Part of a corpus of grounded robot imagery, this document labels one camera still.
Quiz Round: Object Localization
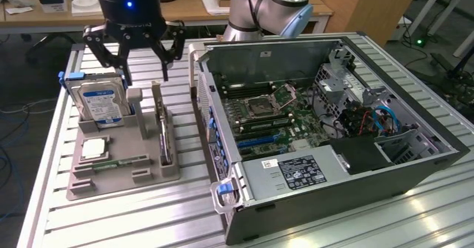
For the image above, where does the silver CPU chip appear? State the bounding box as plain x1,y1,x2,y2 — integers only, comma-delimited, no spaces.
80,139,107,159

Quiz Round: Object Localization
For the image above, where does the grey power supply unit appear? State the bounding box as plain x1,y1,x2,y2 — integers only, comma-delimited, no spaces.
235,145,351,201

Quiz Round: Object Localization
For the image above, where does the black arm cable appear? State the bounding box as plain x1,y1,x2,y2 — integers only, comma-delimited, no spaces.
242,0,264,35

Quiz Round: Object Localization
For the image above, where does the silver drive cage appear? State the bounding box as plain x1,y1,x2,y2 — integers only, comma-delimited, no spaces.
314,47,371,115

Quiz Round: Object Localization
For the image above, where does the white box black lid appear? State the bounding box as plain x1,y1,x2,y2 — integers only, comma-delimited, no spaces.
36,0,69,13

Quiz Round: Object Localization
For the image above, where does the grey parts rack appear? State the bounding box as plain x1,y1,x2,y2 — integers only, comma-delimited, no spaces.
65,87,182,201

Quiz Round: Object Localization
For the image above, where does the open black PC case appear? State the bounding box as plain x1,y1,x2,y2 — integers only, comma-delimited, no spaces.
187,31,471,246

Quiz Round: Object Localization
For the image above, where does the white round dish box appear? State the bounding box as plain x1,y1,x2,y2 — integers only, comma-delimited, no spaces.
71,0,103,18

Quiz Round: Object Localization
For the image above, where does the white paper stack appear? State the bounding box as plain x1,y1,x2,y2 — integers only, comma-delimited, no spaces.
200,0,232,16

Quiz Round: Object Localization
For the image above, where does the blue expansion slot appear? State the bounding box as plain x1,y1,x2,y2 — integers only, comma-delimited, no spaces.
236,136,284,149

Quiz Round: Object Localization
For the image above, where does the blue wire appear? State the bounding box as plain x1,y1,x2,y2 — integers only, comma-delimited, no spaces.
371,108,401,136

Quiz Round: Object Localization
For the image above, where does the green RAM stick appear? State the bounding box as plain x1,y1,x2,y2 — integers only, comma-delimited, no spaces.
92,158,144,171

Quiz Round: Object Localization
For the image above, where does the wooden desk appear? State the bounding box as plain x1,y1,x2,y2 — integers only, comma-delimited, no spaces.
0,0,334,35

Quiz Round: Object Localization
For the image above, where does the CPU socket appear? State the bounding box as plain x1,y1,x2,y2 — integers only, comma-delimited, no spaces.
246,95,276,118

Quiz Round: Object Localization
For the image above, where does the RAM stick with white label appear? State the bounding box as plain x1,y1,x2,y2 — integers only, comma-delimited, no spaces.
239,117,290,134

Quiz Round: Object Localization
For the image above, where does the silver socket cover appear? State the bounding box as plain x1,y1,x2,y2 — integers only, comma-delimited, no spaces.
272,83,296,104

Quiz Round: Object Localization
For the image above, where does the black chair base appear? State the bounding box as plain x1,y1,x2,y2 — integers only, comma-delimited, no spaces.
20,30,112,64

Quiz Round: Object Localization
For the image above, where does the white table frame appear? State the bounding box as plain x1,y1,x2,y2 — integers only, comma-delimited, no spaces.
403,0,474,57

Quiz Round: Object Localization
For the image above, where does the silver disk bay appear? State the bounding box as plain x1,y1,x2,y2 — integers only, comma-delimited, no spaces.
374,128,442,165

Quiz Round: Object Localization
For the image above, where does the wooden cabinet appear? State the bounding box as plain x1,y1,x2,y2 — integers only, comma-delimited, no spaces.
307,0,425,45

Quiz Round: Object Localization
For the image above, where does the graphics card with silver bracket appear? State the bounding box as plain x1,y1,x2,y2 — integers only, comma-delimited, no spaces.
151,81,175,167

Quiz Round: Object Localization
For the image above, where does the green motherboard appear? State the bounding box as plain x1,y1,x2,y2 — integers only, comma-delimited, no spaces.
220,81,334,161

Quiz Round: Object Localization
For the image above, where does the hard disk blue label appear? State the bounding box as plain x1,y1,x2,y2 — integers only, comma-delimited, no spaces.
59,70,130,129

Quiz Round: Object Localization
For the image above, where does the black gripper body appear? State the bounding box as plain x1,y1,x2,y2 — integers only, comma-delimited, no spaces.
92,0,167,49

